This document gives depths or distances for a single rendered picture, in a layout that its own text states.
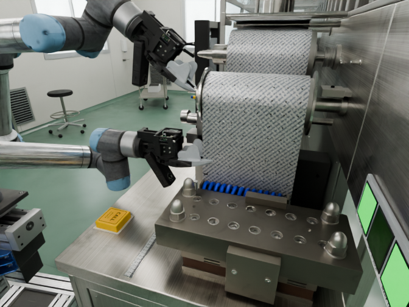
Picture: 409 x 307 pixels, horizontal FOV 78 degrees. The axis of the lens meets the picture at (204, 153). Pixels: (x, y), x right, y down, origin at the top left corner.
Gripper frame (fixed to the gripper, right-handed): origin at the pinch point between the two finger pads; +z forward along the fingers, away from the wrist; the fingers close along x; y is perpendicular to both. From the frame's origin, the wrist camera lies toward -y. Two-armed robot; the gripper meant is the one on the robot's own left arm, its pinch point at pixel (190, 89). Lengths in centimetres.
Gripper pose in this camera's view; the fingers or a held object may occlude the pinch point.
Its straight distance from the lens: 68.0
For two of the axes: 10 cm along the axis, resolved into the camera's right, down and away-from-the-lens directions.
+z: 7.3, 6.8, 0.6
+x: 3.1, -4.0, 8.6
